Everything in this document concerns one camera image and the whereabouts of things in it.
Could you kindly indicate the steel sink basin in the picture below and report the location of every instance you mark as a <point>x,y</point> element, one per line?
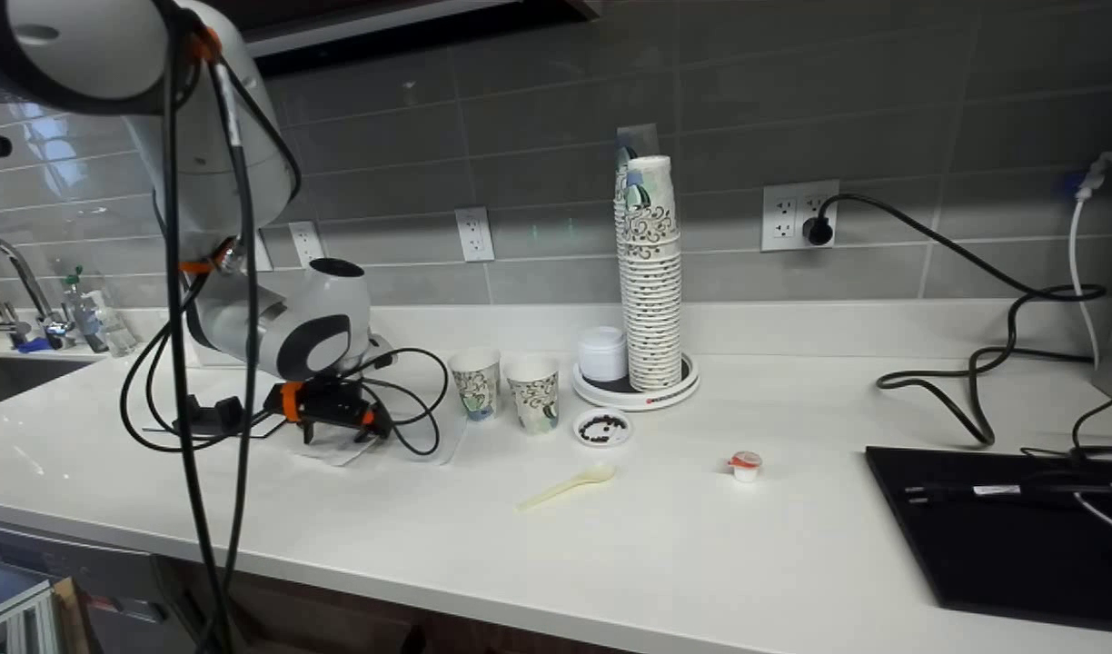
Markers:
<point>23,379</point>

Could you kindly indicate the round white tray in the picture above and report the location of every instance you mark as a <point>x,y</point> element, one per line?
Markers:
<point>676,387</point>

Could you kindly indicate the tall stack of paper cups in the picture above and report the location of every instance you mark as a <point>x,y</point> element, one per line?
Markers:
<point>650,278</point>

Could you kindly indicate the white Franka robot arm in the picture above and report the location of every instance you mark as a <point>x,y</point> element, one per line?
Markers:
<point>277,314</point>

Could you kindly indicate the small clear bottle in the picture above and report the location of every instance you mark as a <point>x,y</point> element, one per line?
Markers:
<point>88,314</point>

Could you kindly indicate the metal sink faucet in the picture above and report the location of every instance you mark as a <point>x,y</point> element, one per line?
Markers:
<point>31,284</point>

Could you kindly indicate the wooden stir stick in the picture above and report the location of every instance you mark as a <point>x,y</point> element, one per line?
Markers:
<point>567,490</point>

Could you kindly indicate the brown base cabinet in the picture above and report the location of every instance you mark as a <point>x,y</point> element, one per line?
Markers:
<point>376,619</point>

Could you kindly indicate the dark overhead cabinet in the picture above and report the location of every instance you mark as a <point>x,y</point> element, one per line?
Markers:
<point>399,23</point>

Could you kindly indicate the black flat tray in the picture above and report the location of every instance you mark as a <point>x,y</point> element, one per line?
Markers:
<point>1005,547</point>

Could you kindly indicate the stack of white lids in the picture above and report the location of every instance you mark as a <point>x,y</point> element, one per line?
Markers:
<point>602,356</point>

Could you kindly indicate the grey metal cart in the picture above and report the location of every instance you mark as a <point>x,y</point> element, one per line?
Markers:
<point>16,611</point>

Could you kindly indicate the small creamer cup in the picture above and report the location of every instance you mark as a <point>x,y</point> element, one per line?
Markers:
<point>747,467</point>

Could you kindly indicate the patterned paper coffee cup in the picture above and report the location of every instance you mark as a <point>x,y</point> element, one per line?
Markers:
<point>478,387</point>
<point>533,395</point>

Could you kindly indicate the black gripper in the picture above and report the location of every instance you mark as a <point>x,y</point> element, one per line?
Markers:
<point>323,406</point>

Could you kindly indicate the small white wall plate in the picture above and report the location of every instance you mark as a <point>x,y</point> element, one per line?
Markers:
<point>473,238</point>

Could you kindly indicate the white duplex wall outlet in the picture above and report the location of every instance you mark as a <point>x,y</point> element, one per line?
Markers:
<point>784,220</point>

